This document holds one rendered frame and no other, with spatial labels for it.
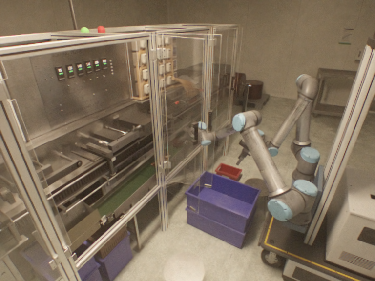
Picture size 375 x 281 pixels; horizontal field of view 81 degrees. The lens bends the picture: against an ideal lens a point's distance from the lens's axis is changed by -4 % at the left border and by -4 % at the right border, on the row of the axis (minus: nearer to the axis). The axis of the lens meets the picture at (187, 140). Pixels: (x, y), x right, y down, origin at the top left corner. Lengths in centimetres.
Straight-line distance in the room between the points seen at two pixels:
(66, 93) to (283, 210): 163
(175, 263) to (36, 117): 141
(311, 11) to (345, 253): 517
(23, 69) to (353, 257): 243
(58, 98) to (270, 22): 537
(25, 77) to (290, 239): 219
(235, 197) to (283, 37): 464
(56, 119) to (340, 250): 215
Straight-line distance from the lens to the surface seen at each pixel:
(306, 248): 209
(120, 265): 217
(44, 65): 173
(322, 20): 619
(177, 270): 188
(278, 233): 210
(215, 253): 226
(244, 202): 241
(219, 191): 247
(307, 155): 202
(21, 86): 168
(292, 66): 631
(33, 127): 175
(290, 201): 153
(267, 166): 152
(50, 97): 176
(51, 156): 178
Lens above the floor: 187
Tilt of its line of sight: 29 degrees down
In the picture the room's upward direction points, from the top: straight up
